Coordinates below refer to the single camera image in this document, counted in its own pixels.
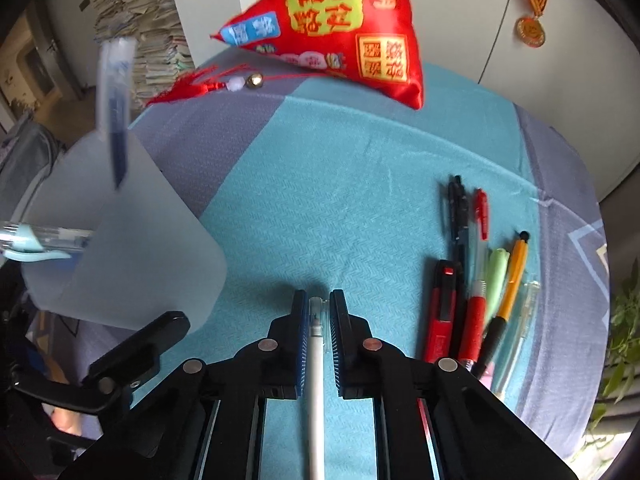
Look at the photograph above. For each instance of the red pyramid pillow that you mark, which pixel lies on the red pyramid pillow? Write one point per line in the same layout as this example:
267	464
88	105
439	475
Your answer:
340	20

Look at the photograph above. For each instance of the white pen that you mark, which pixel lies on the white pen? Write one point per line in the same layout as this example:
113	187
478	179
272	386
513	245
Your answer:
316	410

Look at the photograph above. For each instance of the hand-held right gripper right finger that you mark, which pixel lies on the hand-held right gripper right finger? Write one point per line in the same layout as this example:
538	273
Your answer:
336	345

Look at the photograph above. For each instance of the red tassel with bell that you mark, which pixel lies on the red tassel with bell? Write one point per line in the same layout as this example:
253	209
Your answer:
200	87

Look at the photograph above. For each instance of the frosted plastic pen cup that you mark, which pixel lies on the frosted plastic pen cup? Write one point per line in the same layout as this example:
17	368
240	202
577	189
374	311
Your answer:
140	240

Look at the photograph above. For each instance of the tall stack of papers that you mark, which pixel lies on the tall stack of papers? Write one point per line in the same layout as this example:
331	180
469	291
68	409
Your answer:
155	25

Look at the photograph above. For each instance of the clear pen with beige grip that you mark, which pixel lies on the clear pen with beige grip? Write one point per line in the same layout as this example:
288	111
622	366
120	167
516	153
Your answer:
525	310

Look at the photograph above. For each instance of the orange pen with black grip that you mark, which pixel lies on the orange pen with black grip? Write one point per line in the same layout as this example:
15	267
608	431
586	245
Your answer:
515	270

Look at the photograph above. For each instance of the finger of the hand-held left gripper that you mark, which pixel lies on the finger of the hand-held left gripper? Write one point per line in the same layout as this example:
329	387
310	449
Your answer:
145	345

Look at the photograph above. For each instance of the gold medal with striped ribbon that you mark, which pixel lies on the gold medal with striped ribbon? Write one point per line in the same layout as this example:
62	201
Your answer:
531	30

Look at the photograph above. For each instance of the red pen with clear barrel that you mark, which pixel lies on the red pen with clear barrel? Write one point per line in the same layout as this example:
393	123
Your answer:
475	325

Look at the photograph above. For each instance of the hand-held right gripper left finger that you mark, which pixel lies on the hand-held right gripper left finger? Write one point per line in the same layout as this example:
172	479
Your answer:
300	340

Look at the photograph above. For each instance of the clear pen with blue clip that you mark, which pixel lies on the clear pen with blue clip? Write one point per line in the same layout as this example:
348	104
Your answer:
30	240

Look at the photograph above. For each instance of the green potted plant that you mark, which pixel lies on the green potted plant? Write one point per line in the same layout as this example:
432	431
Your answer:
625	330

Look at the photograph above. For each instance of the light green pen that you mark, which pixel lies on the light green pen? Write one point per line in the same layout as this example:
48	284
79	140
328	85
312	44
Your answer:
496	280

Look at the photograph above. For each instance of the blue patterned cloth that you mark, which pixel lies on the blue patterned cloth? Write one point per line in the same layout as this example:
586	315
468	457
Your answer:
325	185

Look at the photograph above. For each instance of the dark blue pen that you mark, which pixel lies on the dark blue pen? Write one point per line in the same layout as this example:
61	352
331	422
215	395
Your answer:
119	145

